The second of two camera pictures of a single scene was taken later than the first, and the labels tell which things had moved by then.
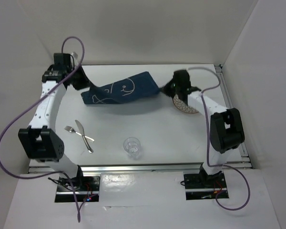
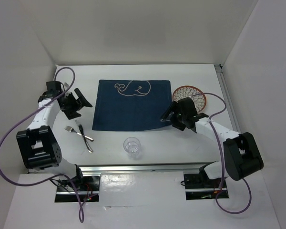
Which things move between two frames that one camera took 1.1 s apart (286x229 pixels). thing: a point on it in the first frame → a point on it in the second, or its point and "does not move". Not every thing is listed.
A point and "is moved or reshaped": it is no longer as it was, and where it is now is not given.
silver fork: x=71 y=130 does not move
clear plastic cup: x=132 y=146 does not move
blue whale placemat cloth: x=129 y=88 is moved or reshaped
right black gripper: x=166 y=88 → x=177 y=124
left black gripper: x=85 y=82 → x=78 y=103
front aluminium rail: x=142 y=168 does not move
